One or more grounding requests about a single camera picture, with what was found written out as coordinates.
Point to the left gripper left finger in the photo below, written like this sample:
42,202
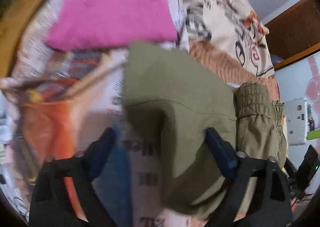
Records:
50,203

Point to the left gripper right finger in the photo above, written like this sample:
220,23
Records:
257,193

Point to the olive green shorts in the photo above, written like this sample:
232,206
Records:
170,100

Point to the white mini fridge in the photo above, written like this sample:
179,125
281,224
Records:
297,122

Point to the newspaper print bed blanket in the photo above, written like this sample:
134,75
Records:
111,99

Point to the wooden wardrobe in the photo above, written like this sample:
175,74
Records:
294,34

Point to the pink folded garment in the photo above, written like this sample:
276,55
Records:
94,24

